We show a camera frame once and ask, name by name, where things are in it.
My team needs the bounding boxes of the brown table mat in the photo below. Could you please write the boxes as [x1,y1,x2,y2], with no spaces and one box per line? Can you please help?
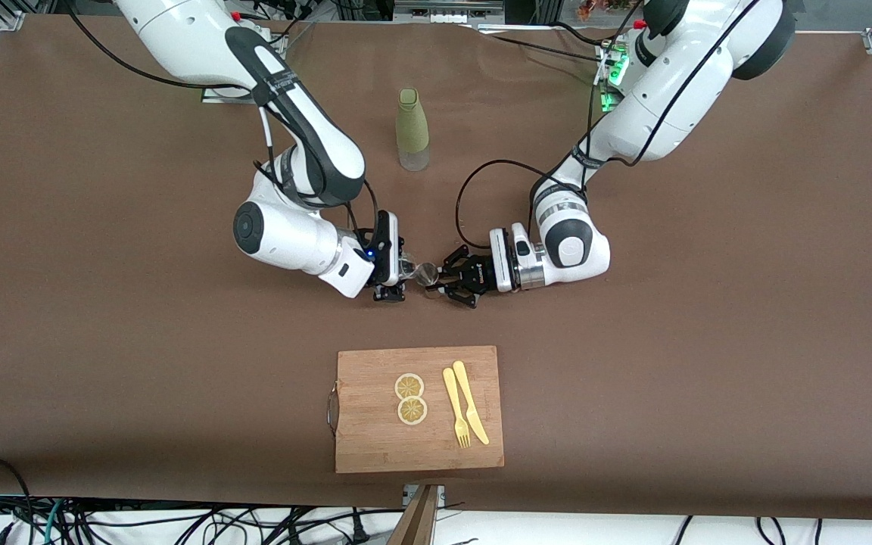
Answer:
[0,15,872,522]

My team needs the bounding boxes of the yellow plastic knife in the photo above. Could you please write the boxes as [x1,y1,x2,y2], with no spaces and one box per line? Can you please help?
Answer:
[452,360,491,446]

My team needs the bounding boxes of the teal floor cable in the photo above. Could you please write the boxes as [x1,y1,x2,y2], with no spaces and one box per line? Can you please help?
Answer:
[27,500,67,545]

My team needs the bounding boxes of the long black table cable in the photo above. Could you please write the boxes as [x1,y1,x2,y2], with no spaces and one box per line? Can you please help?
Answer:
[481,33,615,67]

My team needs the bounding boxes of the wooden cutting board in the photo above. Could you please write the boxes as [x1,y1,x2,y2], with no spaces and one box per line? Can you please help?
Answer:
[328,345,505,475]

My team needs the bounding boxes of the green sleeved glass bottle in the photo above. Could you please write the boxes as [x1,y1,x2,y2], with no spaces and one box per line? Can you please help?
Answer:
[395,88,431,172]

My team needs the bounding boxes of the wooden post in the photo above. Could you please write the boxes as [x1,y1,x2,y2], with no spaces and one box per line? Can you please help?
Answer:
[389,484,438,545]

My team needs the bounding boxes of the yellow plastic fork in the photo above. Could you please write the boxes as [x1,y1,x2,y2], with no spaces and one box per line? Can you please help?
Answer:
[442,367,472,449]

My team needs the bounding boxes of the small metal bracket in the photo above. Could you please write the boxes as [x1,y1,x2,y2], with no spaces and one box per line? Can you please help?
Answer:
[403,484,446,509]

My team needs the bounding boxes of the orange colourful item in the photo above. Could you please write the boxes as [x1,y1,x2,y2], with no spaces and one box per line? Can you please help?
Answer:
[576,0,637,20]

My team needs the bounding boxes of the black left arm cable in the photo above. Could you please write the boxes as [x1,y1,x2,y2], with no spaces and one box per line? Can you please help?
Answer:
[456,0,764,251]

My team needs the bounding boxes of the white power strip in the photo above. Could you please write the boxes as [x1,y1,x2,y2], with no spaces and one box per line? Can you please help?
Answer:
[394,0,505,25]

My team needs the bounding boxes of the short black table cable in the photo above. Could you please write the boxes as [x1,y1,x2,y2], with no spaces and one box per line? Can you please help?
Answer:
[553,21,607,48]

